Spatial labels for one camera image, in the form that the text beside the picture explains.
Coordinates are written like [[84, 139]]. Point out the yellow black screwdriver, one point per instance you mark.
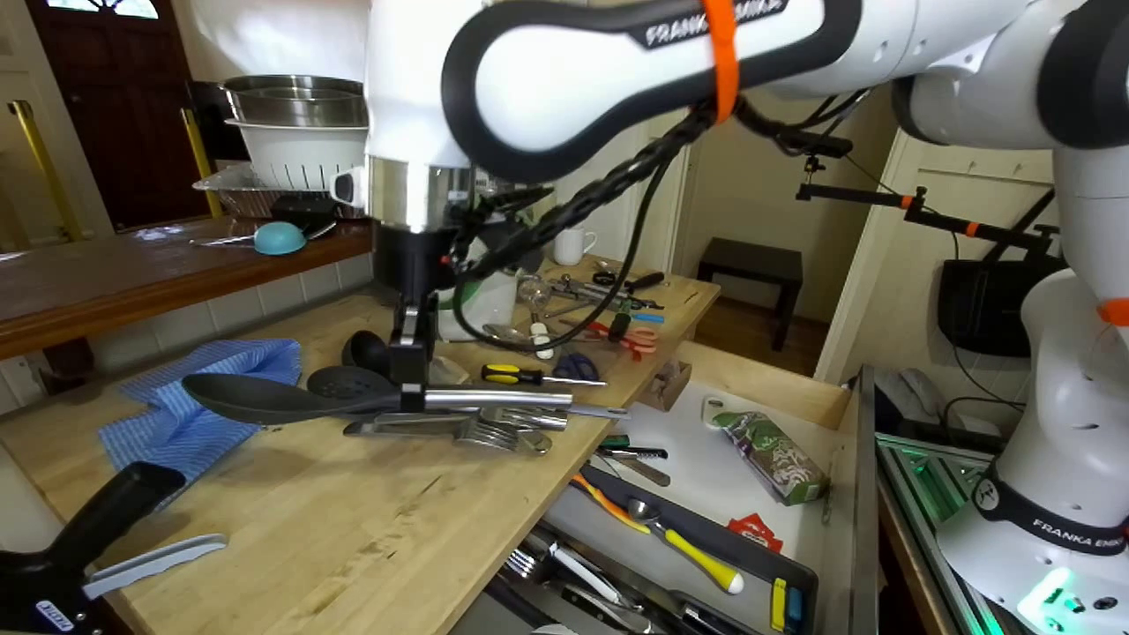
[[515, 376]]

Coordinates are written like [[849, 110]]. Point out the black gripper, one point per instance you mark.
[[419, 258]]

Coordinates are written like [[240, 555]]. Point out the grey metal knife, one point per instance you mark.
[[588, 578]]

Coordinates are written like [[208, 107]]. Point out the red packet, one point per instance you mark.
[[753, 533]]

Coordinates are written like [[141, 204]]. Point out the metal bowl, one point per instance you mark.
[[300, 101]]

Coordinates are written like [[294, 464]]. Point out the green lit metal frame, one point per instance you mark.
[[930, 477]]

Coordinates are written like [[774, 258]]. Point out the wooden drawer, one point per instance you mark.
[[707, 470]]

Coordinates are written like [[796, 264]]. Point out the dark cutlery rack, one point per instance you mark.
[[717, 552]]

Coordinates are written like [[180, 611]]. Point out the white mug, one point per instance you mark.
[[568, 243]]

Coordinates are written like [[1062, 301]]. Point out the blue bowl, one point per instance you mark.
[[279, 238]]

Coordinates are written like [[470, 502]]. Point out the black stool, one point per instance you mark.
[[753, 261]]

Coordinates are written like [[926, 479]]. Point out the blue cloth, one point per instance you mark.
[[200, 398]]

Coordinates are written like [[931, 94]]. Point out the green plastic bag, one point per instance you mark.
[[772, 451]]

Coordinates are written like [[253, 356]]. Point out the black box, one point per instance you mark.
[[981, 306]]

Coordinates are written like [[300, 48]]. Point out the black camera stand bar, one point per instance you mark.
[[919, 214]]

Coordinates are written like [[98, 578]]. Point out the dark wooden door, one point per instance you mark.
[[116, 107]]

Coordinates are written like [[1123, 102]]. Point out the black ladle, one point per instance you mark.
[[363, 350]]

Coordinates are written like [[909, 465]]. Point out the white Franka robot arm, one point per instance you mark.
[[588, 48]]

